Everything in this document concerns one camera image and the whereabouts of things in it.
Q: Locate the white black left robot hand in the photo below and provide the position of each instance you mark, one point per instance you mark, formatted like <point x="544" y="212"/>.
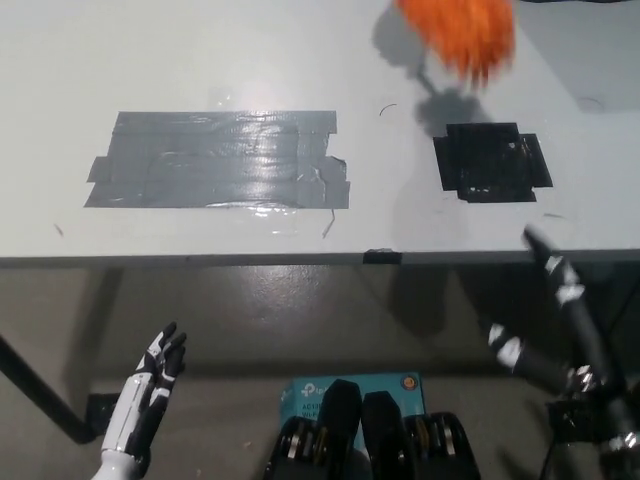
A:
<point x="135" y="400"/>

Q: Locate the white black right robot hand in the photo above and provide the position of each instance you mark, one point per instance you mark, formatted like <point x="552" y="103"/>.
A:
<point x="575" y="310"/>

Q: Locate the orange spiky duster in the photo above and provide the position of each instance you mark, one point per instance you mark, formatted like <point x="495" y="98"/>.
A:
<point x="462" y="35"/>

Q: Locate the black robot torso blocks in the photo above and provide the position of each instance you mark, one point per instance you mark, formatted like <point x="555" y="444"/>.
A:
<point x="380" y="430"/>

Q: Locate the black floor foot plate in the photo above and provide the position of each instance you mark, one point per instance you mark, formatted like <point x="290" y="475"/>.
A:
<point x="102" y="407"/>
<point x="567" y="422"/>

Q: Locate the black diagonal table leg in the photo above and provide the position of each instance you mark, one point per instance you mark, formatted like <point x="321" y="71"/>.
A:
<point x="45" y="390"/>

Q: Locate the black tape square mark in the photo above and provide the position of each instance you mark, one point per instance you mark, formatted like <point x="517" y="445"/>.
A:
<point x="492" y="162"/>

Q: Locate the teal router box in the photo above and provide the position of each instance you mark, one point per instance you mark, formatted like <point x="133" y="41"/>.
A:
<point x="307" y="397"/>

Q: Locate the small black tape strip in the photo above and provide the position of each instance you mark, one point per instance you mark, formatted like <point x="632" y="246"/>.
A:
<point x="382" y="256"/>

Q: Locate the grey duct tape patch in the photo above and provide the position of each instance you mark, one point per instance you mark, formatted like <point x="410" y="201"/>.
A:
<point x="220" y="160"/>

